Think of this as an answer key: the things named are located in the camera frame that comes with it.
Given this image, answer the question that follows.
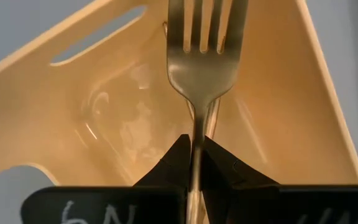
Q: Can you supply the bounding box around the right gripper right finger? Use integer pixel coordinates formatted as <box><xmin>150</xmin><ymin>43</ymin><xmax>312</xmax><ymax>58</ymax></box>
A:
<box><xmin>201</xmin><ymin>136</ymin><xmax>358</xmax><ymax>224</ymax></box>

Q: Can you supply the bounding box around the yellow plastic bin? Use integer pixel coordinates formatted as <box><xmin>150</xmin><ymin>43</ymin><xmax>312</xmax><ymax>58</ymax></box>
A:
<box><xmin>0</xmin><ymin>0</ymin><xmax>358</xmax><ymax>187</ymax></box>

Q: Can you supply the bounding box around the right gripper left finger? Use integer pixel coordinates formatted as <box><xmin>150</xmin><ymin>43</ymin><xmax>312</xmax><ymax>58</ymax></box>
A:
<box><xmin>20</xmin><ymin>133</ymin><xmax>193</xmax><ymax>224</ymax></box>

